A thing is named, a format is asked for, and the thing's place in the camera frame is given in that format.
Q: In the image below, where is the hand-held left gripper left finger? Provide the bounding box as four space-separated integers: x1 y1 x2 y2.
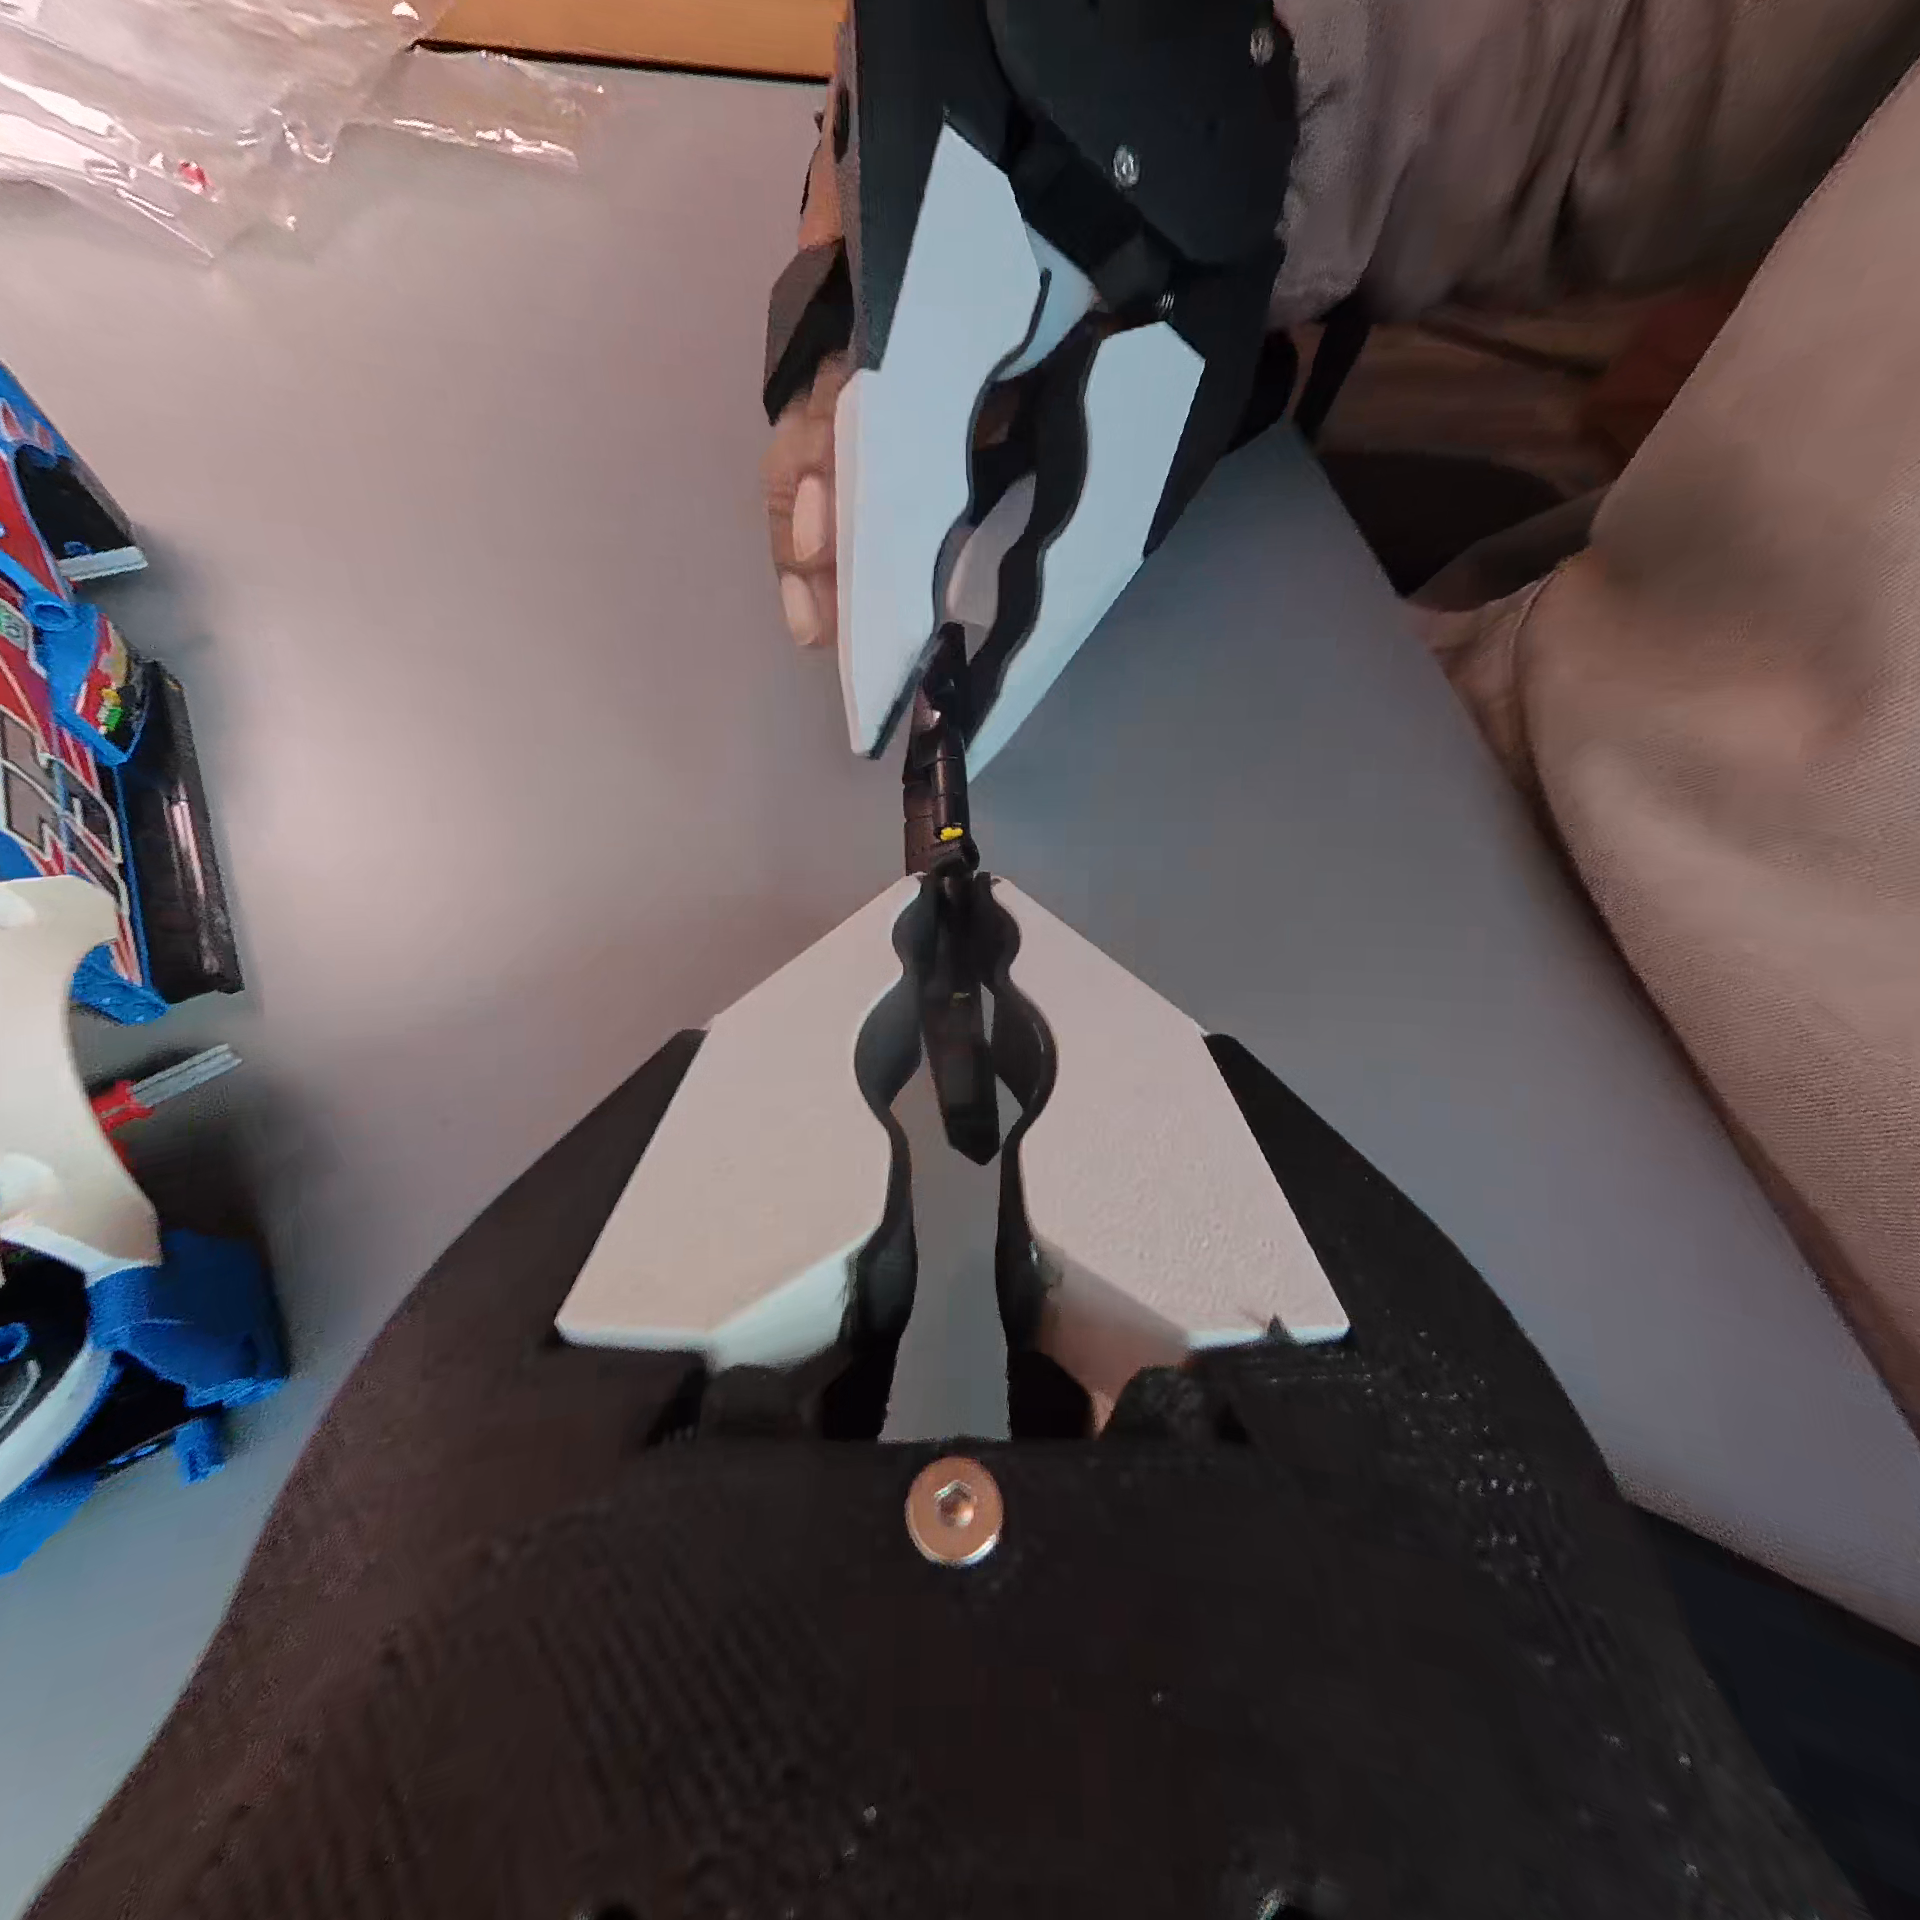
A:
552 872 925 1368

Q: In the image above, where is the toy brick race car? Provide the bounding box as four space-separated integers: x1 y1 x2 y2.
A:
0 357 296 1576

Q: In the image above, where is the clear plastic bag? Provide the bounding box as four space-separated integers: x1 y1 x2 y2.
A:
0 0 608 270

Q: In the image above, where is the black brick panel yellow axle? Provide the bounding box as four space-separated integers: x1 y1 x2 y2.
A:
919 839 1003 1167

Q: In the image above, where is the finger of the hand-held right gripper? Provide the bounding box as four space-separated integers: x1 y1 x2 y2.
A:
830 119 1101 760
958 305 1210 781

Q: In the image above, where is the person's right forearm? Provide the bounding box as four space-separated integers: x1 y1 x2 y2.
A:
1277 0 1920 337

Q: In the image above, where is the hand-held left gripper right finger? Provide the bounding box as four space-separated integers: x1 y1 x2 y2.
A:
984 872 1357 1353

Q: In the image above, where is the person's torso beige sweatshirt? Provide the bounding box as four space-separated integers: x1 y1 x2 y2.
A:
1411 60 1920 1443

